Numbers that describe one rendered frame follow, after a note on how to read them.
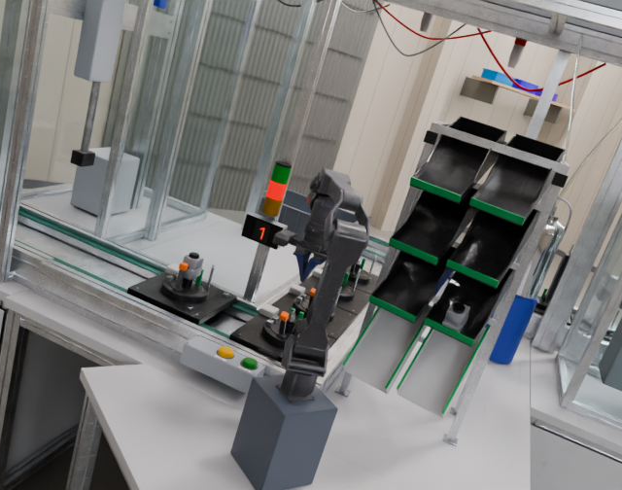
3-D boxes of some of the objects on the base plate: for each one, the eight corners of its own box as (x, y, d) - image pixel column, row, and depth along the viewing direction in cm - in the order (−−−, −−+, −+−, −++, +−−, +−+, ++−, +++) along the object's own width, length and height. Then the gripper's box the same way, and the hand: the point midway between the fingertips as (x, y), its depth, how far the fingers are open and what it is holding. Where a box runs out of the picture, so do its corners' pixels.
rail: (307, 422, 160) (320, 386, 157) (34, 293, 182) (40, 259, 179) (314, 412, 165) (327, 377, 162) (48, 288, 187) (53, 255, 184)
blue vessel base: (510, 368, 231) (538, 304, 223) (470, 352, 235) (497, 289, 227) (511, 354, 246) (538, 293, 238) (473, 338, 250) (499, 278, 242)
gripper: (281, 210, 146) (263, 270, 150) (354, 238, 141) (333, 298, 146) (290, 206, 152) (273, 264, 156) (361, 233, 147) (341, 292, 152)
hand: (306, 268), depth 150 cm, fingers closed
